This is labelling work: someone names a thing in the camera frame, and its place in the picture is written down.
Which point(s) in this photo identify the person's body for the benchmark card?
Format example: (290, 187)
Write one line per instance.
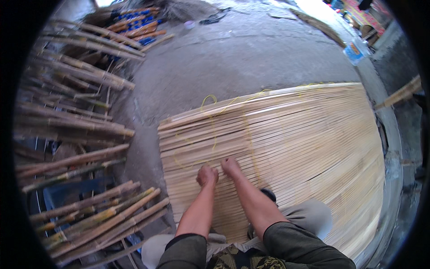
(255, 250)

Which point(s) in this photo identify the pile of bamboo poles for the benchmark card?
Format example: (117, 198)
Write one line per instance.
(79, 141)

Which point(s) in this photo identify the bamboo pole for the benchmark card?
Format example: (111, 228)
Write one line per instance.
(399, 95)

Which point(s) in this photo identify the clear plastic water bottle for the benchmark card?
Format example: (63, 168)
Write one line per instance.
(355, 50)

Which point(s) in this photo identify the small white cup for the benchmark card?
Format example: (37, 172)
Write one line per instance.
(189, 24)

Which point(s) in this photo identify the person's right hand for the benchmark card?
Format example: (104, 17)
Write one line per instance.
(231, 167)

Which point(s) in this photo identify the person's right fingers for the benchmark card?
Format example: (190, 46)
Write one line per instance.
(227, 160)

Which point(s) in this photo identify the long wooden stick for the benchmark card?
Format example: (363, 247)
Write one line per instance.
(317, 25)

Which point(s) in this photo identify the woven bamboo slat mat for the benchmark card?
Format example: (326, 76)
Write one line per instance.
(285, 158)

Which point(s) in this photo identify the bundle of blue-banded brooms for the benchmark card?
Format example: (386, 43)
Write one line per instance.
(139, 25)

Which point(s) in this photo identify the person's left hand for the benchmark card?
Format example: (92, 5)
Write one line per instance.
(206, 175)

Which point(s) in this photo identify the person's legs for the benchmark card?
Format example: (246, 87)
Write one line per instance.
(295, 218)

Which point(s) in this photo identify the colourful floor mat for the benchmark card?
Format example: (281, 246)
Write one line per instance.
(362, 15)

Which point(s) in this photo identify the person's left fingers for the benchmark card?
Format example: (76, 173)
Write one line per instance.
(205, 167)

